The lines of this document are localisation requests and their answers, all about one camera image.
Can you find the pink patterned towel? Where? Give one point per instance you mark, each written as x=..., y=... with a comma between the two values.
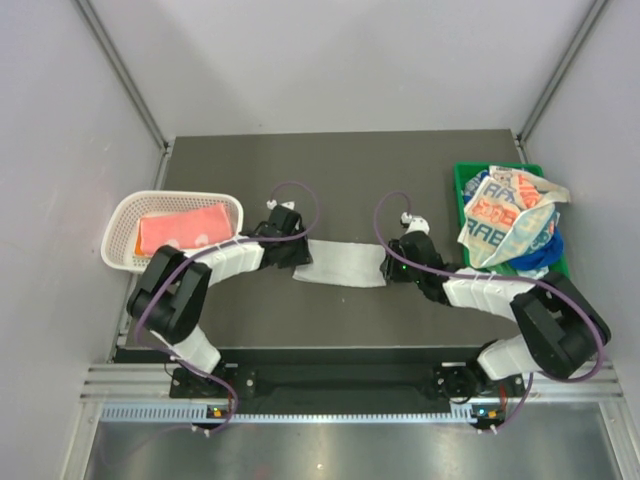
x=186, y=230

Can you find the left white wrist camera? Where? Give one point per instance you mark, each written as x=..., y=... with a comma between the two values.
x=274, y=204

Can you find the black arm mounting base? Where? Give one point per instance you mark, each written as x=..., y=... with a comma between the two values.
x=305, y=389

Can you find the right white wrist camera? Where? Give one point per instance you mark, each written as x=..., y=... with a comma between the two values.
x=414, y=223

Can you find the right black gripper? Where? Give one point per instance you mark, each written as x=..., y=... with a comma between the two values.
x=391, y=272

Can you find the cream patterned towel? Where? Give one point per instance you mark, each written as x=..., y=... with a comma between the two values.
x=509, y=210

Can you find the blue patterned towel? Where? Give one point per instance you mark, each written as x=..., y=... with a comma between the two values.
x=547, y=255

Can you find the white perforated plastic basket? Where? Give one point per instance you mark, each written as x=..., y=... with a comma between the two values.
x=120, y=238

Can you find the grey slotted cable duct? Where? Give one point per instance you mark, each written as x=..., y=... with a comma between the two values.
x=202, y=413

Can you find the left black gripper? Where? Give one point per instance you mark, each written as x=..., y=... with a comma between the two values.
x=302, y=256

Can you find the white green towel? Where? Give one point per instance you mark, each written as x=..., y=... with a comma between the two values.
x=354, y=265

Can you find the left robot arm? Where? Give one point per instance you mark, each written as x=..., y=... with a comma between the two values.
x=169, y=296

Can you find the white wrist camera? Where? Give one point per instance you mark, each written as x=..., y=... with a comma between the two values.
x=274, y=204
x=414, y=223

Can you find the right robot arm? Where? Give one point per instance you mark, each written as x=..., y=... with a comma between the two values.
x=559, y=330

